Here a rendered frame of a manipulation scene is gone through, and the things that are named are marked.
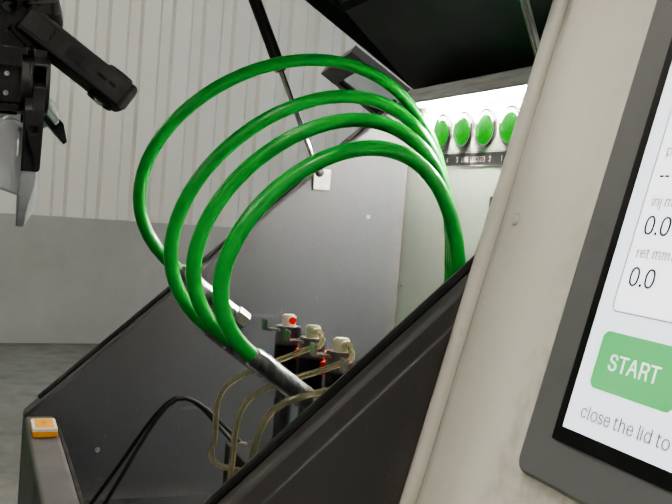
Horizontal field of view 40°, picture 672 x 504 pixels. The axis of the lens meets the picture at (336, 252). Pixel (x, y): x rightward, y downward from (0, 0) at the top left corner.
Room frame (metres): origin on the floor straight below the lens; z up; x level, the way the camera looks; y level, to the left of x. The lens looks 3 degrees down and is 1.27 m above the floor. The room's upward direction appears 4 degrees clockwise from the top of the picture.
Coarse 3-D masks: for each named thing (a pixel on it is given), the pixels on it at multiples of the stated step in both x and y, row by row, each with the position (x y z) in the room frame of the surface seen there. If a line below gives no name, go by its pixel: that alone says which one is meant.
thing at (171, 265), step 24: (312, 96) 0.93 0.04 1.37; (336, 96) 0.94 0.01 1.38; (360, 96) 0.95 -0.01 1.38; (264, 120) 0.91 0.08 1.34; (408, 120) 0.97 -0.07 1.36; (240, 144) 0.91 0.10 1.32; (432, 144) 0.98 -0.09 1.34; (192, 192) 0.89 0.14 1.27; (168, 240) 0.88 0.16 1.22; (168, 264) 0.88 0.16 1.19; (192, 312) 0.89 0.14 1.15
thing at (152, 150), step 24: (240, 72) 0.99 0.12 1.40; (264, 72) 1.00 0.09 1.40; (360, 72) 1.04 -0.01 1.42; (192, 96) 0.98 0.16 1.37; (408, 96) 1.06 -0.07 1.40; (168, 120) 0.96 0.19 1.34; (144, 168) 0.95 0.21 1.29; (144, 192) 0.96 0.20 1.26; (144, 216) 0.96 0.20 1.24; (144, 240) 0.96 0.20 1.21
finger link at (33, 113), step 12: (36, 84) 0.78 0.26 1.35; (36, 96) 0.76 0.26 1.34; (24, 108) 0.77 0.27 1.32; (36, 108) 0.76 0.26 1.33; (24, 120) 0.77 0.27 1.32; (36, 120) 0.76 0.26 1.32; (24, 132) 0.77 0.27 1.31; (36, 132) 0.77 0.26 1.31; (24, 144) 0.77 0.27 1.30; (36, 144) 0.77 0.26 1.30; (24, 156) 0.77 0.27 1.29; (36, 156) 0.77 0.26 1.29; (24, 168) 0.77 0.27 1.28; (36, 168) 0.78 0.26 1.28
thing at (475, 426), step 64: (576, 0) 0.68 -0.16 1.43; (640, 0) 0.61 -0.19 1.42; (576, 64) 0.66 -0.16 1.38; (576, 128) 0.63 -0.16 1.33; (512, 192) 0.69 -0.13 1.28; (576, 192) 0.61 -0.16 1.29; (512, 256) 0.65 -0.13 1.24; (576, 256) 0.58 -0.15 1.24; (512, 320) 0.62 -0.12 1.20; (448, 384) 0.68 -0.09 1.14; (512, 384) 0.60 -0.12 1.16; (448, 448) 0.64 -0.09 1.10; (512, 448) 0.58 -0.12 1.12
